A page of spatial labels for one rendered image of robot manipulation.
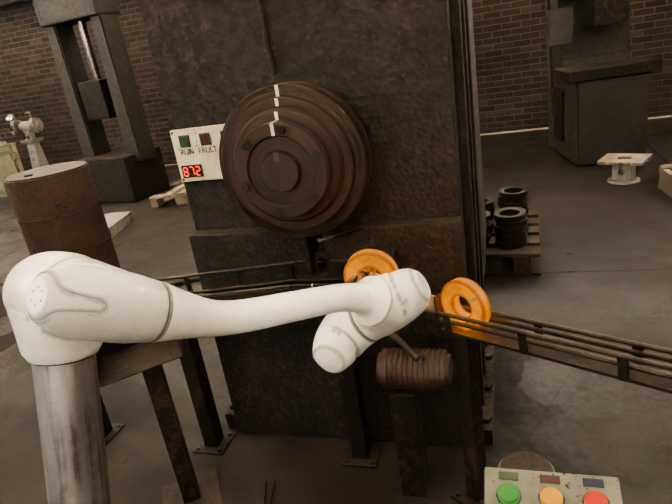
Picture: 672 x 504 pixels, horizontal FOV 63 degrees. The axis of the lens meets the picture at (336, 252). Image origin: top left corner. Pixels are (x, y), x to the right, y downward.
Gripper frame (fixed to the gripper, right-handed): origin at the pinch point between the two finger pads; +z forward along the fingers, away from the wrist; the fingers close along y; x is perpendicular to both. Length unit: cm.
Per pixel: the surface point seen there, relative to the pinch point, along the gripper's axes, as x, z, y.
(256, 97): 47, 21, -33
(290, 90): 48, 21, -22
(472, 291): -7.8, 1.8, 26.8
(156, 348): -24, -5, -74
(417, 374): -35.0, 0.6, 9.5
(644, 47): -31, 629, 193
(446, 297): -12.6, 7.1, 19.1
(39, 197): -19, 160, -274
